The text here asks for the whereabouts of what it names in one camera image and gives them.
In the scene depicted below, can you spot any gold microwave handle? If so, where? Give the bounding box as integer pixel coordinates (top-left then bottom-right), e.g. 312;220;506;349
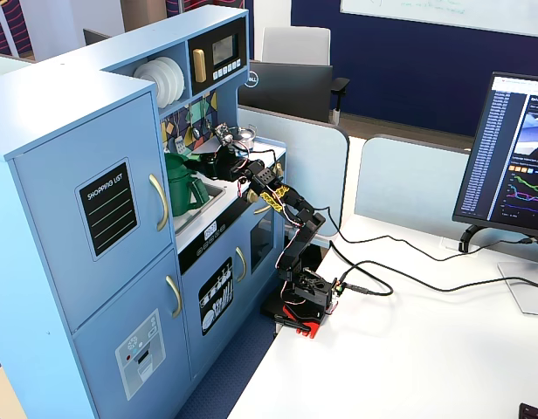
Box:
192;48;208;84

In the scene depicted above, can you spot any black grey monitor stand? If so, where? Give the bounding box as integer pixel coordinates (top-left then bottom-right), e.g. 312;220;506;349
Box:
459;224;538;316

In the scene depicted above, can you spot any green printed container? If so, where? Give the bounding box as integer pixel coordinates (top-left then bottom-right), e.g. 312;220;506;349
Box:
163;151;211;218

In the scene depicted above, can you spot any small wrist camera board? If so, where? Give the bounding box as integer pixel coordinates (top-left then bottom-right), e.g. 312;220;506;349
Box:
214;123;235;148

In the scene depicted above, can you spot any blue wooden toy kitchen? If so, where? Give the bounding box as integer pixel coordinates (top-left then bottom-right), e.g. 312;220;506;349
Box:
0;3;287;419

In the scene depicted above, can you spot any blue oven door with window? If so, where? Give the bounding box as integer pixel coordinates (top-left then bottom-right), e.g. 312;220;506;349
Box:
245;198;284;280

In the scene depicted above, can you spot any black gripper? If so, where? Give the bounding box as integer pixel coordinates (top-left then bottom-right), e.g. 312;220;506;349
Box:
197;148;252;182

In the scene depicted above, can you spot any steel toy slotted spatula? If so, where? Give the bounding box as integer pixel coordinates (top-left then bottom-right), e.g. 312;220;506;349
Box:
172;111;186;154

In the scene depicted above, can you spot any computer monitor with lit screen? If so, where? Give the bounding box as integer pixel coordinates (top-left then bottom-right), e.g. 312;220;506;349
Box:
452;72;538;239

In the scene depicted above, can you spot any white whiteboard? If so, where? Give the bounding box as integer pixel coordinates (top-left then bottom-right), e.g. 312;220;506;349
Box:
340;0;538;39

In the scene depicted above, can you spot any black Dell monitor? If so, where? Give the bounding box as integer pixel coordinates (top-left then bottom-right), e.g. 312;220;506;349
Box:
238;59;335;124

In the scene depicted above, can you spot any blue dishwasher door with print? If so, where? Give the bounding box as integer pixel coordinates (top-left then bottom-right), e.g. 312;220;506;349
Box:
181;217;252;381

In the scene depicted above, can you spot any gold freezer door handle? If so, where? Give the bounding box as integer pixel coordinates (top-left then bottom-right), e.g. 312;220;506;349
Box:
165;274;183;319

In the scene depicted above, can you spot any black cable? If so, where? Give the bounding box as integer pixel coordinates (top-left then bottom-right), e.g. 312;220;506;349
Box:
324;207;538;263
328;239;538;298

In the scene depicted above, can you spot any fridge door with shopping list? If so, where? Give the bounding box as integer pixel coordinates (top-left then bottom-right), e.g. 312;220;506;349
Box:
13;91;174;333

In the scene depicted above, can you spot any light blue desk partition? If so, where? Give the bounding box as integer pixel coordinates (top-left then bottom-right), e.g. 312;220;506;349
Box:
354;134;471;237
238;104;351;239

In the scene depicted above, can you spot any freezer door with dispenser print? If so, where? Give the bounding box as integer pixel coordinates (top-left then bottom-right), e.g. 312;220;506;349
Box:
72;246;194;419

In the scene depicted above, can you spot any gold fridge door handle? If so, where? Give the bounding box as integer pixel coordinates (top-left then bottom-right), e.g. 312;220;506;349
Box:
148;173;169;232

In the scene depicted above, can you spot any black red table clamp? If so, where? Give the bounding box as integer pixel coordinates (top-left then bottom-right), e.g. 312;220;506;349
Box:
260;299;336;340

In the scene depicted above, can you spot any gold dishwasher door handle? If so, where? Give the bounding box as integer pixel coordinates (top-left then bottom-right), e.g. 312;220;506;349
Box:
235;246;248;284

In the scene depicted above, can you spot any steel toy ladle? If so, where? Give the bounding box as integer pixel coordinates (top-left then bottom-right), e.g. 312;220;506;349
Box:
190;98;202;140

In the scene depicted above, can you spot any grey toy sink basin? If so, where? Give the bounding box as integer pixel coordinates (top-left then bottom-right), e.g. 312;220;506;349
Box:
172;182;226;235

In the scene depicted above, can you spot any white toy plate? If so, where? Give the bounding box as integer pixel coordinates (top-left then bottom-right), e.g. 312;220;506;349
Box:
163;56;186;100
150;58;179;104
133;63;172;109

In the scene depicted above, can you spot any grey office chair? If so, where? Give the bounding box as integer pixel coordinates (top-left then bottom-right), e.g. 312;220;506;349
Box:
262;25;351;126

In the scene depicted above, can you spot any steel toy pot with lid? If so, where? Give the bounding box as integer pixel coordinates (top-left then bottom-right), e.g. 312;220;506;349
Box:
231;124;258;152

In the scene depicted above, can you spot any black toy microwave door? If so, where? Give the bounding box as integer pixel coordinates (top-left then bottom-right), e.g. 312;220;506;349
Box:
188;17;248;96

